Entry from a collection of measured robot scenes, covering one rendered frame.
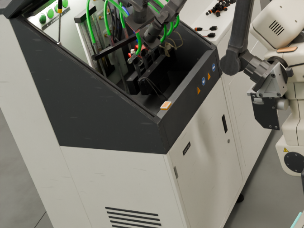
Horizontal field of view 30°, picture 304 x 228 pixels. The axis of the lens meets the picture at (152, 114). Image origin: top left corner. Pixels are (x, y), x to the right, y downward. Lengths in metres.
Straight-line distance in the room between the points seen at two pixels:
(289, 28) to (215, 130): 1.00
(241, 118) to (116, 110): 1.01
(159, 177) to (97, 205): 0.47
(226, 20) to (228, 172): 0.81
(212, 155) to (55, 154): 0.78
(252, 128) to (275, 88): 1.40
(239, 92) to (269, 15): 1.19
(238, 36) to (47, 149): 1.23
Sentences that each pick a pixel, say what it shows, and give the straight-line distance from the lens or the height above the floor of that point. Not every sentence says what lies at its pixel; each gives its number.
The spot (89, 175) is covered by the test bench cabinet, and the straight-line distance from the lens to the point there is 2.76.
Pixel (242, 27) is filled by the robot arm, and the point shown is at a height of 1.36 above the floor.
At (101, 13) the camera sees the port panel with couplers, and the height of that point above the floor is 1.21.
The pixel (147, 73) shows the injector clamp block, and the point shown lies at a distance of 2.71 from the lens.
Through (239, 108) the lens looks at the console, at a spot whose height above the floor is 0.51.
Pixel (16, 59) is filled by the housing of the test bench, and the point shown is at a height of 1.26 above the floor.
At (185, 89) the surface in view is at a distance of 2.56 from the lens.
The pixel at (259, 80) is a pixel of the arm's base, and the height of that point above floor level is 1.20.
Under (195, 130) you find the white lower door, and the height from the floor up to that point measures 0.72.
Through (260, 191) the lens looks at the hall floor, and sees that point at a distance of 3.37.
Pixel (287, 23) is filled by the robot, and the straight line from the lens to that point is 2.04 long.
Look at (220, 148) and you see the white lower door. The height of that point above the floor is 0.47.
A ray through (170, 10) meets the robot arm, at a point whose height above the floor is 1.31.
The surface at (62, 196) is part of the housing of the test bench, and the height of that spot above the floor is 0.46.
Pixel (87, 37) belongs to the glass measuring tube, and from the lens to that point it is 2.79.
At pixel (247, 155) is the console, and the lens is 3.33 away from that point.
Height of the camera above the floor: 2.13
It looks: 29 degrees down
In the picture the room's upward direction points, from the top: 16 degrees counter-clockwise
